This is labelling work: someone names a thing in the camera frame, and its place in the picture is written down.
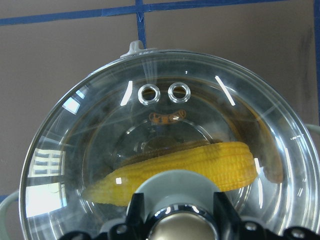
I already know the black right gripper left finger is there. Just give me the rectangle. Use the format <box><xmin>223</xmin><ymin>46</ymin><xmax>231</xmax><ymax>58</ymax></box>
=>
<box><xmin>108</xmin><ymin>192</ymin><xmax>155</xmax><ymax>240</ymax></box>

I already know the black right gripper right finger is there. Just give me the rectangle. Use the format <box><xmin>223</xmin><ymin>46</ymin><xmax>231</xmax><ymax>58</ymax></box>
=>
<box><xmin>211</xmin><ymin>191</ymin><xmax>268</xmax><ymax>240</ymax></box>

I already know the yellow corn cob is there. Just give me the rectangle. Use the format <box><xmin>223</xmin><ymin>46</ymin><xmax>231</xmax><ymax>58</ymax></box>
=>
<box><xmin>82</xmin><ymin>141</ymin><xmax>258</xmax><ymax>207</ymax></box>

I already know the pale green cooking pot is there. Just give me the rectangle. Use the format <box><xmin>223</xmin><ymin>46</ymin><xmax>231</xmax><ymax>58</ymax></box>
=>
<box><xmin>0</xmin><ymin>39</ymin><xmax>320</xmax><ymax>240</ymax></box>

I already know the glass pot lid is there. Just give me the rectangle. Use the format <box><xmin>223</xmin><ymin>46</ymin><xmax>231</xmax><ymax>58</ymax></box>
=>
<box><xmin>18</xmin><ymin>47</ymin><xmax>317</xmax><ymax>240</ymax></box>

